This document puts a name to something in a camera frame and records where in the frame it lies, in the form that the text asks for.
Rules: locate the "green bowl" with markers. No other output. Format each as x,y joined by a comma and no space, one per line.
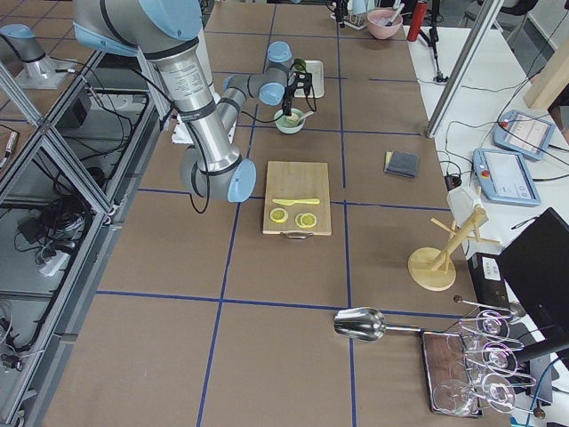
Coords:
281,124

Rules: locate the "steel scoop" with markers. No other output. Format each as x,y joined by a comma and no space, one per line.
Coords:
367,324

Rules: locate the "black glass rack tray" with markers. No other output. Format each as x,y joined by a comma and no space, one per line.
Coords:
443,360

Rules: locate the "cup rack with cups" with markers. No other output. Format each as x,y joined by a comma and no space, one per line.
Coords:
358,10

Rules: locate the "green avocado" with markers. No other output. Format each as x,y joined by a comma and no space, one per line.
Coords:
299,65

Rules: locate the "black tripod stick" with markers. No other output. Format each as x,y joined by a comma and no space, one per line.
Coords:
431,39

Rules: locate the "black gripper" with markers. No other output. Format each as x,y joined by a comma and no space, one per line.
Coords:
339,12
291,92

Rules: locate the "beige bear tray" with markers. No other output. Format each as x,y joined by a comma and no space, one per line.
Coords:
316,69

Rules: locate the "teach pendant near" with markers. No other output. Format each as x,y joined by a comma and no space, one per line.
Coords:
504,177

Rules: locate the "teach pendant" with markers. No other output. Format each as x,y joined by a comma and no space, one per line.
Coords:
523,133
504,177

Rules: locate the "white steamed bun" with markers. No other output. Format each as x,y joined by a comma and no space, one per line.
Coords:
290,120

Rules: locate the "lemon slice single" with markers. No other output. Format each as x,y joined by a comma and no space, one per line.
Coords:
278,215

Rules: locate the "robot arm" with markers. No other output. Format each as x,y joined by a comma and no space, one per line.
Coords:
167,33

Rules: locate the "white ceramic spoon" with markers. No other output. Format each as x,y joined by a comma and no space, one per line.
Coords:
301,119

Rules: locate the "wooden mug tree stand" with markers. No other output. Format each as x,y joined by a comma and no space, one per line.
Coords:
432,268

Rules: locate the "wine glass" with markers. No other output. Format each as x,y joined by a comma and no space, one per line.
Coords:
492,323

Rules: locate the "aluminium camera post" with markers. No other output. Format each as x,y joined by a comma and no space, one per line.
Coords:
482,25

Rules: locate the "red bottle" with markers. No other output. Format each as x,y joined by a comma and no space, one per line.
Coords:
418,17

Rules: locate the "yellow plastic knife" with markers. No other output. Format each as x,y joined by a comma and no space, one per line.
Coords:
302,201

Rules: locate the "teach pendant far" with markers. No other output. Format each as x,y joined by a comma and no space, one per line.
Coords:
523,133

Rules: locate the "pink ice bowl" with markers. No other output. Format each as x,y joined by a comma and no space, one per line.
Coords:
381,23

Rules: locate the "black laptop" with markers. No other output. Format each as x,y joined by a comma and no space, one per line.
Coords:
535,266

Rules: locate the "grey folded cloth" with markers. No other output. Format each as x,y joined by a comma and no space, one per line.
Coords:
401,163

